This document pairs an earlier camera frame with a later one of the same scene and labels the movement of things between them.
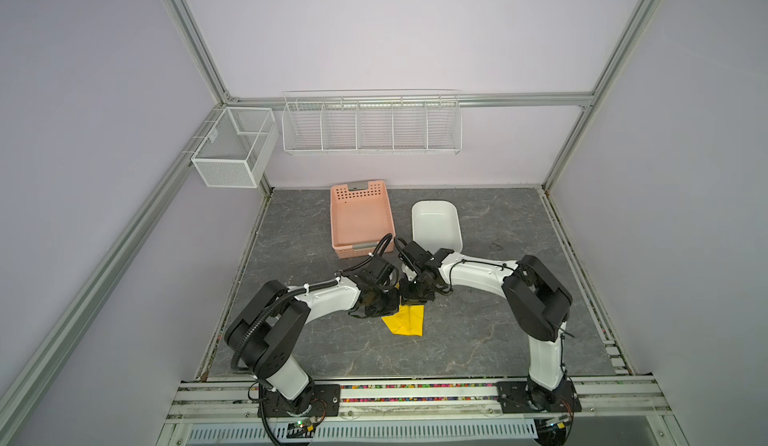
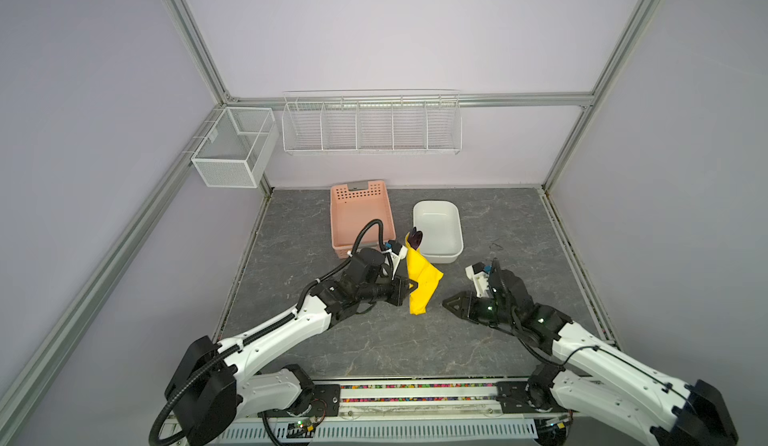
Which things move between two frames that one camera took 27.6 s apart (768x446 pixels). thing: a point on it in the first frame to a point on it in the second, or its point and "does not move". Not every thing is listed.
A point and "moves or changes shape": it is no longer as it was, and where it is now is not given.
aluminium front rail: x=602 y=400 does not move
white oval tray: x=435 y=225 does not move
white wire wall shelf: x=374 y=121 does not move
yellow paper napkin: x=409 y=321 moves or changes shape
